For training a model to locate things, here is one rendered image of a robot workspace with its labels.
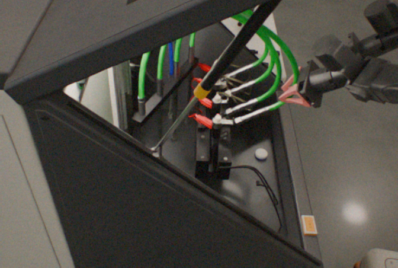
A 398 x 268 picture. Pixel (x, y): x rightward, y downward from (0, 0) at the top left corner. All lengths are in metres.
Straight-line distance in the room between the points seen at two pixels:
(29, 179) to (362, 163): 2.18
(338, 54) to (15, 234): 0.75
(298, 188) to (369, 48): 0.41
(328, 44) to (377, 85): 0.13
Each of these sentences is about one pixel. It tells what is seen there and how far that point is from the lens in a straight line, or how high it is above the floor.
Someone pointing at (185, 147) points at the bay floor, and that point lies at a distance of 1.35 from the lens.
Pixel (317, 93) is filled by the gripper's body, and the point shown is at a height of 1.25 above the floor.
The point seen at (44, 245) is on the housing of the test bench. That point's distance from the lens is 0.96.
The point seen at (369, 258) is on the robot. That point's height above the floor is 0.25.
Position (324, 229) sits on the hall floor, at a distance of 2.28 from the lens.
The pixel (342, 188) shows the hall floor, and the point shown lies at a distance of 2.48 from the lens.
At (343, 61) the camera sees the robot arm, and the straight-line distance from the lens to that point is 0.88.
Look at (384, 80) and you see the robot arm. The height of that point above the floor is 1.39.
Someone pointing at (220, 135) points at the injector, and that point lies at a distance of 1.11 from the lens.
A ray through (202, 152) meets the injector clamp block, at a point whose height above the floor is 0.98.
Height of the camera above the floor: 1.84
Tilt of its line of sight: 44 degrees down
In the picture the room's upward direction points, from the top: 5 degrees clockwise
